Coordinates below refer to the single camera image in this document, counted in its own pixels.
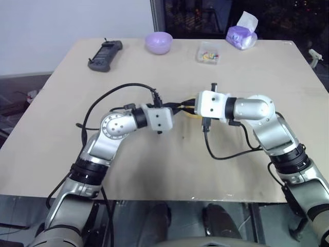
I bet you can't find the clear yellow-zip plastic bag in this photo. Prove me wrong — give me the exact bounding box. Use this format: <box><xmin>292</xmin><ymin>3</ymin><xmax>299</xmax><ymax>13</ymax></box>
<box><xmin>177</xmin><ymin>98</ymin><xmax>206</xmax><ymax>120</ymax></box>

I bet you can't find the clear box of colourful pins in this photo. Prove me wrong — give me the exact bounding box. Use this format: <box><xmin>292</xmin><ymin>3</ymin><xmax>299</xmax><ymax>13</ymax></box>
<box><xmin>197</xmin><ymin>41</ymin><xmax>223</xmax><ymax>65</ymax></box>

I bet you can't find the purple tissue pack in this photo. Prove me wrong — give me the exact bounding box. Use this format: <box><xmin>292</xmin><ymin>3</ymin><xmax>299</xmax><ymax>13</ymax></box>
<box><xmin>225</xmin><ymin>11</ymin><xmax>259</xmax><ymax>51</ymax></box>

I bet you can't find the purple plastic bowl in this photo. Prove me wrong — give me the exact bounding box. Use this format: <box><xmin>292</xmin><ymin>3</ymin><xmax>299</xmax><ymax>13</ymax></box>
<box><xmin>144</xmin><ymin>31</ymin><xmax>174</xmax><ymax>56</ymax></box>

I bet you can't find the black handheld remote controller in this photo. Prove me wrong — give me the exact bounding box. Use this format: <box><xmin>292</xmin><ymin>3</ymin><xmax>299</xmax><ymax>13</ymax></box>
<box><xmin>87</xmin><ymin>38</ymin><xmax>124</xmax><ymax>73</ymax></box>

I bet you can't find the white glue gun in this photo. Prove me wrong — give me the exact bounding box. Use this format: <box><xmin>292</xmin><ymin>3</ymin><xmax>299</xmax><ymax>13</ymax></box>
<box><xmin>308</xmin><ymin>48</ymin><xmax>323</xmax><ymax>69</ymax></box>

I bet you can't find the dark rounded shape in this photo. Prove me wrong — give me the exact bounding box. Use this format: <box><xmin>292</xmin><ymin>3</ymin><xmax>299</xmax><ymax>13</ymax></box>
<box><xmin>203</xmin><ymin>203</ymin><xmax>243</xmax><ymax>240</ymax></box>

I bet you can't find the grey table leg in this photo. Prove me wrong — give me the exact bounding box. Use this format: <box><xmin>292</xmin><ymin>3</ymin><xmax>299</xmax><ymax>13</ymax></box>
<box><xmin>250</xmin><ymin>202</ymin><xmax>266</xmax><ymax>244</ymax></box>

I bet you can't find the grey curved robot torso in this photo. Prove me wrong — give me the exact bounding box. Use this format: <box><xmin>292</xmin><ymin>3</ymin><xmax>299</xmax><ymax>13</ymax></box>
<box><xmin>153</xmin><ymin>236</ymin><xmax>255</xmax><ymax>247</ymax></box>

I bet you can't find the red and white floor object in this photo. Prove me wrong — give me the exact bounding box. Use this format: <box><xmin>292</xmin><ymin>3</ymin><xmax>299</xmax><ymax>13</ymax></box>
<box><xmin>25</xmin><ymin>89</ymin><xmax>40</xmax><ymax>103</ymax></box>

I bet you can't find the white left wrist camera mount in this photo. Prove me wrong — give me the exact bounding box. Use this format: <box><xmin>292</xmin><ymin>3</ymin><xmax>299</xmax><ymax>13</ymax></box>
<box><xmin>145</xmin><ymin>103</ymin><xmax>174</xmax><ymax>133</ymax></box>

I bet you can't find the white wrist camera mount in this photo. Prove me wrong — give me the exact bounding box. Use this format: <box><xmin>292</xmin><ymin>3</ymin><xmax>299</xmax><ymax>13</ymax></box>
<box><xmin>194</xmin><ymin>90</ymin><xmax>230</xmax><ymax>122</ymax></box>
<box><xmin>145</xmin><ymin>103</ymin><xmax>174</xmax><ymax>133</ymax></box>

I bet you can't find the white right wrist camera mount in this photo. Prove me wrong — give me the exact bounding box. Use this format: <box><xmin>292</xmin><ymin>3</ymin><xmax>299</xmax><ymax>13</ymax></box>
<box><xmin>194</xmin><ymin>90</ymin><xmax>230</xmax><ymax>122</ymax></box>

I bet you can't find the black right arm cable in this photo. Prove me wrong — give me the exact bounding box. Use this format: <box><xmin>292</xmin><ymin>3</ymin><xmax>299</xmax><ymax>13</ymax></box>
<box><xmin>201</xmin><ymin>117</ymin><xmax>264</xmax><ymax>161</ymax></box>

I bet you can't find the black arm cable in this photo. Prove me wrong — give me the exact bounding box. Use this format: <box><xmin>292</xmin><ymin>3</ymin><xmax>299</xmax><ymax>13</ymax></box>
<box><xmin>201</xmin><ymin>117</ymin><xmax>264</xmax><ymax>161</ymax></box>
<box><xmin>75</xmin><ymin>82</ymin><xmax>163</xmax><ymax>149</ymax></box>

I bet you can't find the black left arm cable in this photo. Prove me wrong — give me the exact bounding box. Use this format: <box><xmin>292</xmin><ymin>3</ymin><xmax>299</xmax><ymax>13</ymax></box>
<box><xmin>75</xmin><ymin>82</ymin><xmax>163</xmax><ymax>149</ymax></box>

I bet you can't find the grey window frame post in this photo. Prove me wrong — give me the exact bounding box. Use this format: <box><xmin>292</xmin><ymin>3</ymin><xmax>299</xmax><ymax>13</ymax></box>
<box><xmin>150</xmin><ymin>0</ymin><xmax>167</xmax><ymax>33</ymax></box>

